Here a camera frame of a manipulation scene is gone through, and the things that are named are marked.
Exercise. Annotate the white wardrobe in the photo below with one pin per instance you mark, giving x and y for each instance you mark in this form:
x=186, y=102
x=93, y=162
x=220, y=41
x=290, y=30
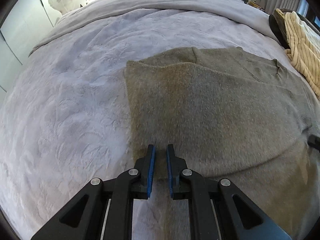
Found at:
x=28, y=22

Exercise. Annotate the cream striped blanket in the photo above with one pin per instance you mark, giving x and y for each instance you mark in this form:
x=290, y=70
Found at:
x=303, y=42

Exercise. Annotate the olive knit sweater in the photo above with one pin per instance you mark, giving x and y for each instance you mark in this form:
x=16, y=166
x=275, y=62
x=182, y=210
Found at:
x=232, y=114

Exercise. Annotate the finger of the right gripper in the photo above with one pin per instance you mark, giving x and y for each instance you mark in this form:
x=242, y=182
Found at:
x=314, y=142

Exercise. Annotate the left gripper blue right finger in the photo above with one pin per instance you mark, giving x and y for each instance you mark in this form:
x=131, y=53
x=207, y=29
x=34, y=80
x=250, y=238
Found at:
x=218, y=209

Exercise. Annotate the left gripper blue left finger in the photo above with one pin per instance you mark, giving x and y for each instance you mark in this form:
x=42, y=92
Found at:
x=103, y=209

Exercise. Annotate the lavender embossed bedspread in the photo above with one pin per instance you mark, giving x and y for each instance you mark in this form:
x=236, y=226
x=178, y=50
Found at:
x=67, y=117

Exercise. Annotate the dark round cushion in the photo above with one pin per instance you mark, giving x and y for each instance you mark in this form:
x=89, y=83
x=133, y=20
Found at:
x=276, y=31

